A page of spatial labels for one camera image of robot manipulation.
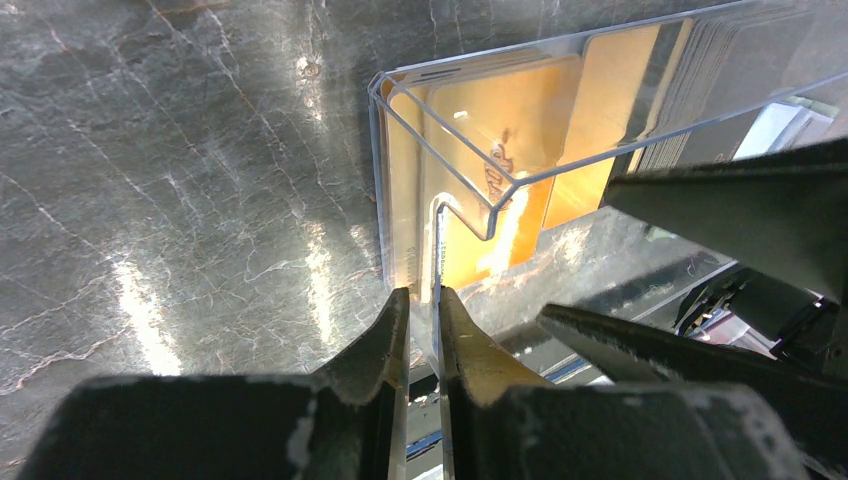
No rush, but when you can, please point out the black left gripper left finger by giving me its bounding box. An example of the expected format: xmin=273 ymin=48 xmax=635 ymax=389
xmin=19 ymin=288 xmax=410 ymax=479

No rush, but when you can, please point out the orange credit card stack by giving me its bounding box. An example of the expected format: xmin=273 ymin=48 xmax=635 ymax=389
xmin=373 ymin=49 xmax=583 ymax=302

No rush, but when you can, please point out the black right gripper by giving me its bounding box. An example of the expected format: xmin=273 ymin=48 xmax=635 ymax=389
xmin=537 ymin=138 xmax=847 ymax=477

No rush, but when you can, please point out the gold credit card stack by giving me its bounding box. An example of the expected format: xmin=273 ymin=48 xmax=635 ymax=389
xmin=542 ymin=18 xmax=693 ymax=230

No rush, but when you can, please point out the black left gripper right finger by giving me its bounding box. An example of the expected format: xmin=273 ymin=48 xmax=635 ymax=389
xmin=437 ymin=287 xmax=808 ymax=479

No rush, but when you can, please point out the green card holder wallet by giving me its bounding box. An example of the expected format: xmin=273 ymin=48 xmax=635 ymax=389
xmin=732 ymin=96 xmax=839 ymax=161

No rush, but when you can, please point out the clear acrylic card tray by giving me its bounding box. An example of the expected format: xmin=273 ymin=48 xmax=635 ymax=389
xmin=368 ymin=1 xmax=847 ymax=303

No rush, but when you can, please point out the black credit card stack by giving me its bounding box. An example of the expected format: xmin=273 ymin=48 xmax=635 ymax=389
xmin=614 ymin=2 xmax=814 ymax=173

